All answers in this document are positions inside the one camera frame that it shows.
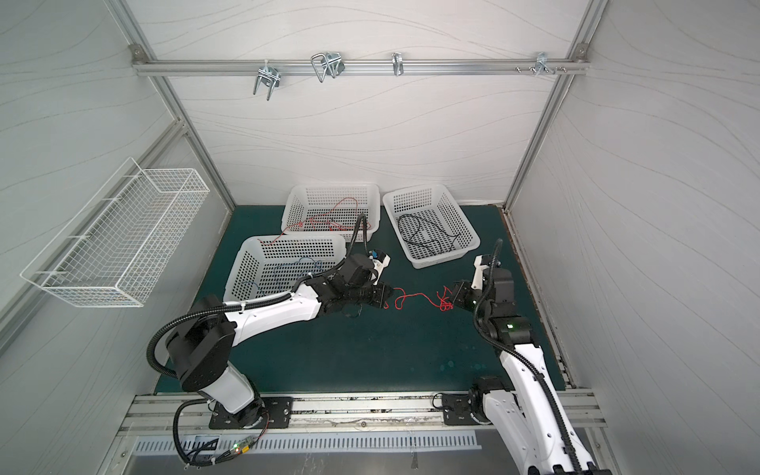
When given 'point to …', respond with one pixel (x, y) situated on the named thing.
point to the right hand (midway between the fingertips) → (461, 276)
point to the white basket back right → (435, 204)
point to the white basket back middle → (304, 203)
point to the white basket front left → (269, 264)
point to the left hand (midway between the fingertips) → (398, 287)
